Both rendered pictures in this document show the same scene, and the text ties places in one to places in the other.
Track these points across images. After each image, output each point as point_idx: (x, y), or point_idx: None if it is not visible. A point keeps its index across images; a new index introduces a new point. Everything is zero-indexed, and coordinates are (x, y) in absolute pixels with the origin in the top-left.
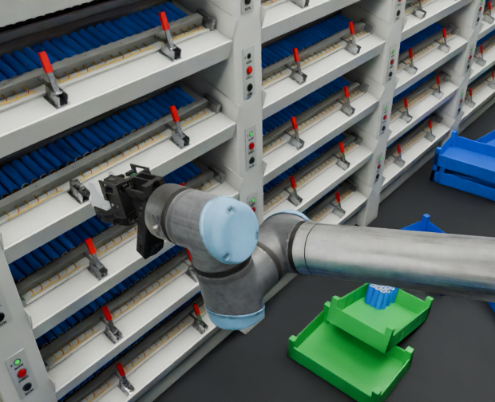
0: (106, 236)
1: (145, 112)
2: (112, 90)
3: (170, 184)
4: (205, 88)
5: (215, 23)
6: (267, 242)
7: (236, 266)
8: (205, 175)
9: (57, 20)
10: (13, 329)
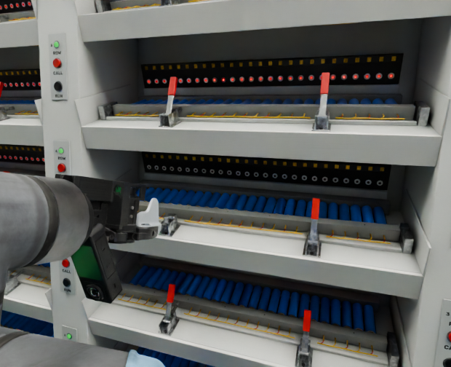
0: (205, 304)
1: (309, 208)
2: (216, 130)
3: (62, 180)
4: (411, 219)
5: (432, 116)
6: None
7: None
8: (370, 337)
9: (253, 89)
10: (74, 304)
